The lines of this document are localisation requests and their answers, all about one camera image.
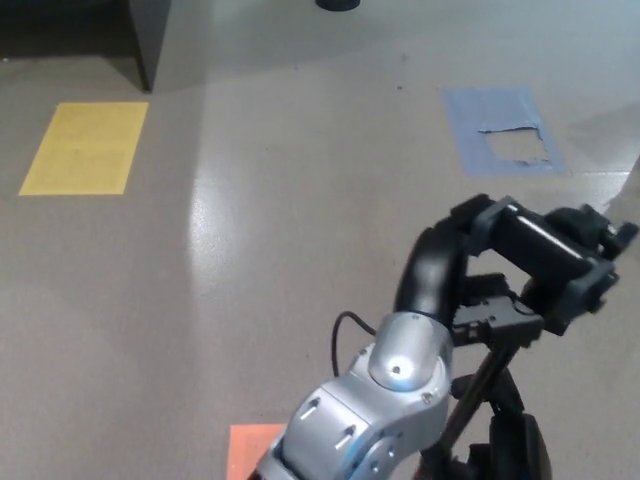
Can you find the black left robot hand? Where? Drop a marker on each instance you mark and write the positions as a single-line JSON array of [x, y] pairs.
[[430, 270]]

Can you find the black telescopic phone stand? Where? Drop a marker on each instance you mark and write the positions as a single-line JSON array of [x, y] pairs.
[[540, 245]]

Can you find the torn blue tape floor marking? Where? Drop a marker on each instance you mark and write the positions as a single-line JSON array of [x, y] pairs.
[[470, 110]]

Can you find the orange rectangular floor marking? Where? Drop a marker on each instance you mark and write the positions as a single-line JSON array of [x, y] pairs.
[[250, 450]]

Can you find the black round floor disc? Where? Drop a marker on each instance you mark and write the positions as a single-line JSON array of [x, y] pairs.
[[337, 4]]

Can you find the yellow rectangular floor marking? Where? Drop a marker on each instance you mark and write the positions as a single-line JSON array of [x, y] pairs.
[[85, 150]]

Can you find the dark grey cabinet panel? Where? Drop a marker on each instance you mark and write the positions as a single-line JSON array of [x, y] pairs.
[[150, 40]]

